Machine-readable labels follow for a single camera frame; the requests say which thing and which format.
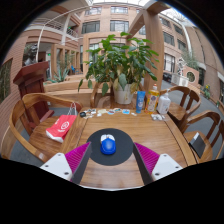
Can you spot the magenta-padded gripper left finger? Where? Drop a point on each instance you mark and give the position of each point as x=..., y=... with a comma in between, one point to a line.
x=58, y=163

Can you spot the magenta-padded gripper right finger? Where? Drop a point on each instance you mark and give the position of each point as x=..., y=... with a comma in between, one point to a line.
x=165, y=163

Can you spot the blue and white computer mouse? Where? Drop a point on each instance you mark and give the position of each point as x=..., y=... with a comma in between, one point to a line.
x=108, y=146

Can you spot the round black mouse pad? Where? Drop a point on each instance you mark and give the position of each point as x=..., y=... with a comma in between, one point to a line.
x=125, y=146

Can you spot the red paper shopping bag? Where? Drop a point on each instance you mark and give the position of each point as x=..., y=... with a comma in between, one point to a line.
x=61, y=128

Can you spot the black notebook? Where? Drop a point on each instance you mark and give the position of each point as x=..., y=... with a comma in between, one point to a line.
x=197, y=145

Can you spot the small white wipes packet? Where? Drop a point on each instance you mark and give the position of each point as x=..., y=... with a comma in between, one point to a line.
x=157, y=117

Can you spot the black car key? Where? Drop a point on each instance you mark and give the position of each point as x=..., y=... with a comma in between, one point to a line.
x=82, y=114

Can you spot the white pump dispenser bottle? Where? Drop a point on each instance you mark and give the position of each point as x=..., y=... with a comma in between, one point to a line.
x=163, y=105

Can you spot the yellow liquid soap bottle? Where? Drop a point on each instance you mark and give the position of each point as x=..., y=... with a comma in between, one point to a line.
x=152, y=101

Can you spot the small blue sticker card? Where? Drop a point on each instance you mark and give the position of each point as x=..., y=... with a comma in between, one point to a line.
x=126, y=111

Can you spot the blue squeeze tube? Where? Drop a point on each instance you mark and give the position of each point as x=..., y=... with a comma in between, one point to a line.
x=140, y=103

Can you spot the dark red wooden lectern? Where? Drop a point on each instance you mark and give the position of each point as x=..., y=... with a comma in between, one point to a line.
x=31, y=81

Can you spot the spiky green agave plant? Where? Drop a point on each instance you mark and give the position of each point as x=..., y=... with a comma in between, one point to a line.
x=60, y=76

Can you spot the white abstract sculpture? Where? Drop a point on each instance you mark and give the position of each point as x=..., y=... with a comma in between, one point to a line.
x=181, y=68

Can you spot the leafy plant in white pot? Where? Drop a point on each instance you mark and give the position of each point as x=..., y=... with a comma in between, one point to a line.
x=120, y=63

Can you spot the dark bust statue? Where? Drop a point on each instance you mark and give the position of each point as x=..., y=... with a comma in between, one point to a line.
x=30, y=55

